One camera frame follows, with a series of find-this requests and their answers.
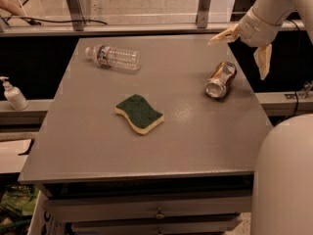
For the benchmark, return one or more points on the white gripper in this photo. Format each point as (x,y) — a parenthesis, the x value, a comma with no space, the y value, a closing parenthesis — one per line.
(258,29)

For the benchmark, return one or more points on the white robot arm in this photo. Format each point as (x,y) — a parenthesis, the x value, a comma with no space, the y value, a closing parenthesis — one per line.
(282,195)

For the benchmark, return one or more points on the green and yellow sponge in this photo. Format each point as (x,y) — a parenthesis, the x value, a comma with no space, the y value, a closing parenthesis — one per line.
(140,115)

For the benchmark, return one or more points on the clear plastic water bottle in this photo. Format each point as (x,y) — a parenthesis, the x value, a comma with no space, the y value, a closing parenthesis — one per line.
(113,57)

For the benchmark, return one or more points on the grey upper drawer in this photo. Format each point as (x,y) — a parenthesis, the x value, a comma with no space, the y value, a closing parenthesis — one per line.
(134,208)

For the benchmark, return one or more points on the grey drawer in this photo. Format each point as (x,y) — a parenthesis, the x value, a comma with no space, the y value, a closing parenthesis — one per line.
(179,225)
(134,208)

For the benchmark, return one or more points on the grey lower drawer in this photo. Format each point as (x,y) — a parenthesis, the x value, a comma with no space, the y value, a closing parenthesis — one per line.
(179,225)

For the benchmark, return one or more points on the white pump dispenser bottle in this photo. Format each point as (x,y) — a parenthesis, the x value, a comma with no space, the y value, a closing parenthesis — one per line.
(13,95)

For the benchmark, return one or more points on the person standing behind glass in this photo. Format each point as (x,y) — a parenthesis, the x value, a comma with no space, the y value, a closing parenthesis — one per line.
(15,10)

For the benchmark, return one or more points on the white cardboard box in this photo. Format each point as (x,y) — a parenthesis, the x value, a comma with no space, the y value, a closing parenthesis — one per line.
(42,222)

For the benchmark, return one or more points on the green snack bag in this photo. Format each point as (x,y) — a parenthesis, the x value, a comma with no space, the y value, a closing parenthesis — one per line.
(19,200)

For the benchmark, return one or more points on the right metal bracket post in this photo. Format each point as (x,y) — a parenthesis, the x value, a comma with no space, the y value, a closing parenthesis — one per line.
(202,13)

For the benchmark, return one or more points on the metal bracket post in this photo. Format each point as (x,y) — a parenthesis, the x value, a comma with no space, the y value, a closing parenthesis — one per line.
(76,15)
(202,13)

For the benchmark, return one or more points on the left metal bracket post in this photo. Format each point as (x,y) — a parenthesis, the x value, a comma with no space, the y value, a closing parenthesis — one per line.
(76,15)

